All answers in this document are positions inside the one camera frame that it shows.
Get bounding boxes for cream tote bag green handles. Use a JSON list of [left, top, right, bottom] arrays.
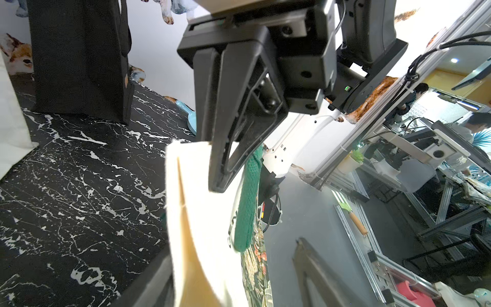
[[166, 141, 273, 306]]

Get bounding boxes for black canvas tote bag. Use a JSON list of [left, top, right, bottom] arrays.
[[27, 1, 134, 124]]

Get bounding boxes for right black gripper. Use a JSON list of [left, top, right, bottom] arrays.
[[177, 1, 336, 193]]

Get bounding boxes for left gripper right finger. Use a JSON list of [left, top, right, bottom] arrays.
[[292, 237, 368, 306]]

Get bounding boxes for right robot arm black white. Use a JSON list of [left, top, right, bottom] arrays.
[[177, 1, 408, 193]]

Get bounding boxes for cream tote bag yellow handles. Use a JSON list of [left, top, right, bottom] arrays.
[[0, 58, 38, 179]]

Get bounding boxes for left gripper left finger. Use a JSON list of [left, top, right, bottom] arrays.
[[111, 246, 175, 306]]

